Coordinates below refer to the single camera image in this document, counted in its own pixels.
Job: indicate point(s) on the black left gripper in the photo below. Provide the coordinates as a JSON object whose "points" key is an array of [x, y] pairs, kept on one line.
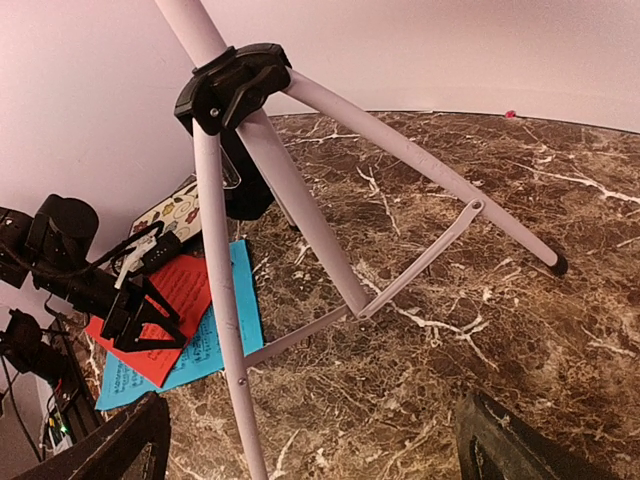
{"points": [[141, 319]]}

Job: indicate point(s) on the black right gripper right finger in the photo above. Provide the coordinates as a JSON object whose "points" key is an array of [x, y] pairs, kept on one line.
{"points": [[493, 443]]}

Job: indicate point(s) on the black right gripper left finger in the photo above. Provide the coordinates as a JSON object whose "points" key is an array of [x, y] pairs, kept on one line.
{"points": [[133, 444]]}

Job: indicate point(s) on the black metronome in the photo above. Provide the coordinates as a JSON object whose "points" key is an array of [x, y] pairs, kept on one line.
{"points": [[247, 195]]}

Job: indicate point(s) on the blue sheet music page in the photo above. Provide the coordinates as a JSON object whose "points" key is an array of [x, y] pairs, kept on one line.
{"points": [[128, 376]]}

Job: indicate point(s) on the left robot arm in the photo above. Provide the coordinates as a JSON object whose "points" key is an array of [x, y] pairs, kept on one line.
{"points": [[51, 248]]}

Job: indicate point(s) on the red sheet music page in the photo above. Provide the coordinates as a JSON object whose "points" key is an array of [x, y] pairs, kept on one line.
{"points": [[183, 282]]}

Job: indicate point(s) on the floral square ceramic tile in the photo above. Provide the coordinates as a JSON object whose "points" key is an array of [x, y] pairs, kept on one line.
{"points": [[179, 212]]}

